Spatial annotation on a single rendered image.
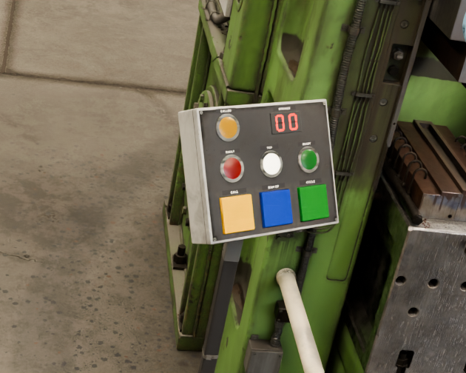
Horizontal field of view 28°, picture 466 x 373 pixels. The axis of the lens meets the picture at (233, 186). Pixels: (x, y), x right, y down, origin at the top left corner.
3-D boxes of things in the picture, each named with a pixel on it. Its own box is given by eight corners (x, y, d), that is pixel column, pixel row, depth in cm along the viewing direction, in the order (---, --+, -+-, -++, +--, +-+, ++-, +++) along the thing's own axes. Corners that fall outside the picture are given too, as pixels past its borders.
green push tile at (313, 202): (330, 217, 205) (326, 183, 205) (302, 222, 201) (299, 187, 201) (325, 217, 206) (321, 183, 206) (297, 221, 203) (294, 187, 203)
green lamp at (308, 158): (317, 172, 203) (322, 155, 201) (297, 170, 202) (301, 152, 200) (315, 166, 206) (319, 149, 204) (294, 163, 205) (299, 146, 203)
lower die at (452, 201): (491, 224, 231) (502, 194, 227) (416, 216, 227) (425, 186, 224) (439, 149, 268) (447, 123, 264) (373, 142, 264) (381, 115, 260)
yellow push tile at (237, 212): (255, 229, 194) (251, 193, 194) (225, 234, 190) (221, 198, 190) (251, 229, 196) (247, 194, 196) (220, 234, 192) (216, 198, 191)
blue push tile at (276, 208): (293, 223, 199) (290, 188, 199) (265, 228, 196) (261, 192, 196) (288, 223, 201) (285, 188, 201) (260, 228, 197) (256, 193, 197)
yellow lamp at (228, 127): (237, 141, 192) (241, 122, 190) (215, 138, 191) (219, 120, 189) (236, 135, 195) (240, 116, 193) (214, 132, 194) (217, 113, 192)
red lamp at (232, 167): (242, 182, 192) (245, 163, 191) (220, 180, 192) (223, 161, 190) (240, 175, 195) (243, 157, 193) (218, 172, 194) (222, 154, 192)
